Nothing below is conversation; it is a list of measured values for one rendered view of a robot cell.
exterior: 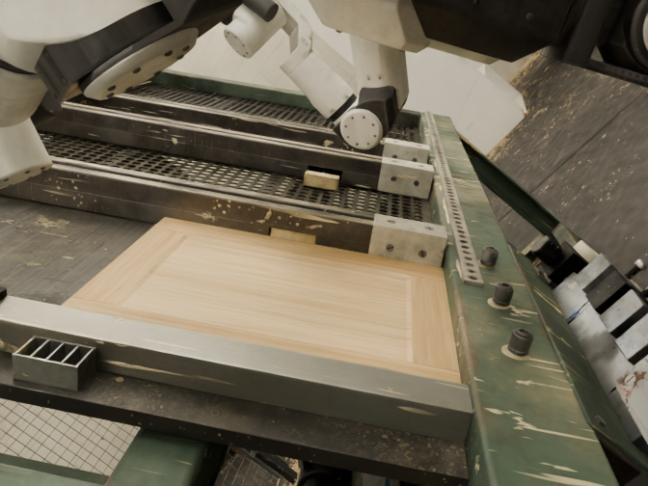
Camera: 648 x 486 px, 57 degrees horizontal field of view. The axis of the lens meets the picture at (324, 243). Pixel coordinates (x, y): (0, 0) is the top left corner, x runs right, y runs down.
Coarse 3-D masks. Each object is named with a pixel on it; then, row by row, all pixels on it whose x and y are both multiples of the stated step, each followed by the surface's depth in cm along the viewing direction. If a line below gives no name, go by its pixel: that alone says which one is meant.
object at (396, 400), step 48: (0, 336) 64; (48, 336) 63; (96, 336) 63; (144, 336) 65; (192, 336) 66; (192, 384) 63; (240, 384) 63; (288, 384) 62; (336, 384) 62; (384, 384) 63; (432, 384) 64; (432, 432) 62
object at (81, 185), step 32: (64, 160) 107; (0, 192) 106; (32, 192) 105; (64, 192) 104; (96, 192) 103; (128, 192) 102; (160, 192) 102; (192, 192) 101; (224, 192) 104; (224, 224) 102; (256, 224) 102; (288, 224) 101; (320, 224) 100; (352, 224) 100; (384, 224) 100; (416, 224) 102; (416, 256) 100
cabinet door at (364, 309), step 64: (128, 256) 87; (192, 256) 90; (256, 256) 94; (320, 256) 97; (384, 256) 101; (192, 320) 73; (256, 320) 76; (320, 320) 78; (384, 320) 81; (448, 320) 83
